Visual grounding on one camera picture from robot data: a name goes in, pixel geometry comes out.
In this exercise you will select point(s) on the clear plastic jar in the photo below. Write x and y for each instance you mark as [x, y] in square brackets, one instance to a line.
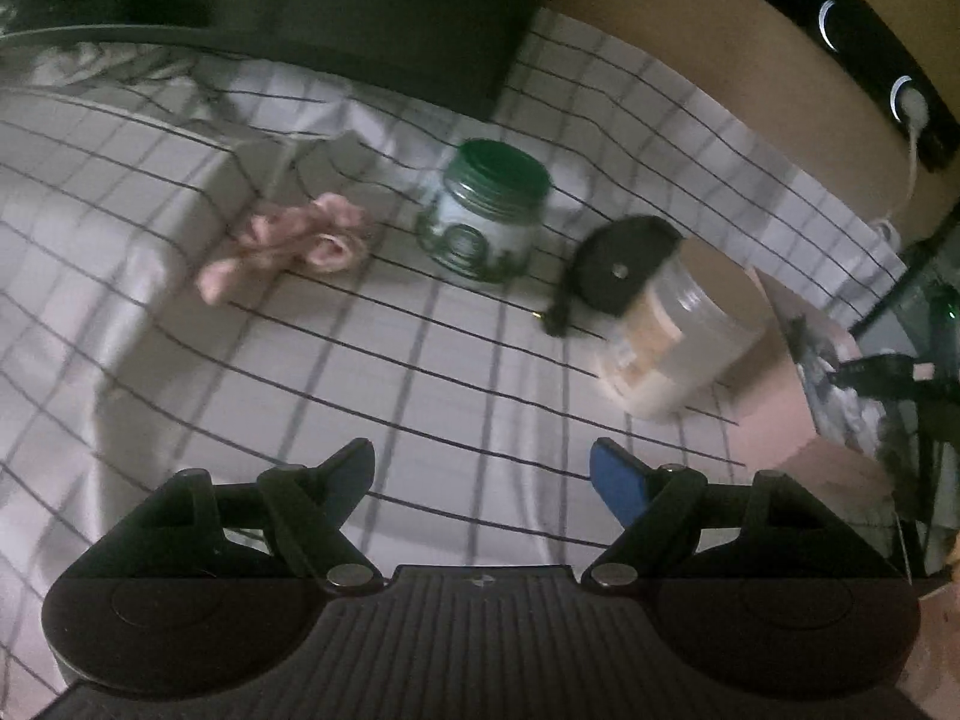
[690, 337]

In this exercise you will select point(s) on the green lid jar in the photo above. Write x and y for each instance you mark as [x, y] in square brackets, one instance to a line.
[484, 217]

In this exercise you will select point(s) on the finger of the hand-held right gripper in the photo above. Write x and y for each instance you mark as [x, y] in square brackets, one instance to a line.
[877, 373]

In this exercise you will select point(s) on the pink cardboard box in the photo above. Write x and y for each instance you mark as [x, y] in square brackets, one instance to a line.
[780, 405]

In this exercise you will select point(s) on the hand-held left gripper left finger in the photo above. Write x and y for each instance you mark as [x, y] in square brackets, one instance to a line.
[352, 465]

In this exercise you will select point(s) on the black round case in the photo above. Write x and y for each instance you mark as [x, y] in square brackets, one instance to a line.
[622, 270]

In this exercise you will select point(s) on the black power strip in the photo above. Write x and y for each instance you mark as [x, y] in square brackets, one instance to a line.
[847, 15]

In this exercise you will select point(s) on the dark monitor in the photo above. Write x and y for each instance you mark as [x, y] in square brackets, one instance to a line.
[337, 7]

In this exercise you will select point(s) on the white checked tablecloth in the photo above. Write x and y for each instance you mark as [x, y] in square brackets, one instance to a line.
[300, 390]

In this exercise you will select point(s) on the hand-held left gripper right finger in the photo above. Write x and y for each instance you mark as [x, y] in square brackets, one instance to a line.
[615, 484]

